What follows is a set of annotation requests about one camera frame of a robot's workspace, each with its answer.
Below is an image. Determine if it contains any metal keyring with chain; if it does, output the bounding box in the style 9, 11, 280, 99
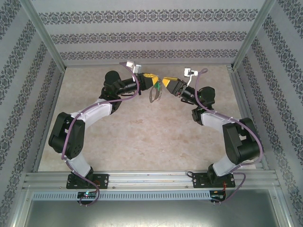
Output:
148, 81, 164, 104

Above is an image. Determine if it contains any circuit board with blue light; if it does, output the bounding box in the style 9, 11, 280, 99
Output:
210, 190, 227, 201

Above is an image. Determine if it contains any circuit board with green light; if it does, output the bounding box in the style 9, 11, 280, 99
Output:
77, 191, 98, 199

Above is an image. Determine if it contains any grey metal sheet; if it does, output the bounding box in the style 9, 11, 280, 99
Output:
23, 189, 292, 227

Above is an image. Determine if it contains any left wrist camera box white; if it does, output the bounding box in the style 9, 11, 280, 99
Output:
126, 61, 143, 75

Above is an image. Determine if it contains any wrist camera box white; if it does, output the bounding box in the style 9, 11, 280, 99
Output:
184, 68, 200, 87
126, 61, 143, 75

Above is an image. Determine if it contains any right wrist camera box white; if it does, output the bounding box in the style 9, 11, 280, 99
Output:
184, 68, 200, 87

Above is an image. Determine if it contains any aluminium back rail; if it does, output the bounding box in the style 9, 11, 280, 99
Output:
64, 63, 234, 69

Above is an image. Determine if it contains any right aluminium side rail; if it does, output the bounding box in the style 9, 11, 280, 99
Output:
226, 65, 270, 171

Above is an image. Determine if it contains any aluminium side rail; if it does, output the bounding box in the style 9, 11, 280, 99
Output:
226, 65, 270, 171
31, 67, 66, 173

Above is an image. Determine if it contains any left aluminium side rail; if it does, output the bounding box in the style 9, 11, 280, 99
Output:
31, 67, 66, 173

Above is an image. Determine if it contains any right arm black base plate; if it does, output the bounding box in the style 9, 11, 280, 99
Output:
192, 172, 236, 189

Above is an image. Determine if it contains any right aluminium corner post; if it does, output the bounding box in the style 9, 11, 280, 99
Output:
230, 0, 278, 70

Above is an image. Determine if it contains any aluminium corner post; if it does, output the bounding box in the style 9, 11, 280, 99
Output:
18, 0, 67, 70
230, 0, 278, 70

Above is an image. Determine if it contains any aluminium mounting rail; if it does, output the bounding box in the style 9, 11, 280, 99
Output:
23, 169, 278, 190

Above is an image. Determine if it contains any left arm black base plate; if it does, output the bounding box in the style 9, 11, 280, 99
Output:
66, 173, 110, 190

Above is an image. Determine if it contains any left aluminium corner post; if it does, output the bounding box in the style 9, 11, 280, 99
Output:
18, 0, 67, 70

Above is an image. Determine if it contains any slotted grey cable duct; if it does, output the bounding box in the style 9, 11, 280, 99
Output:
31, 190, 212, 201

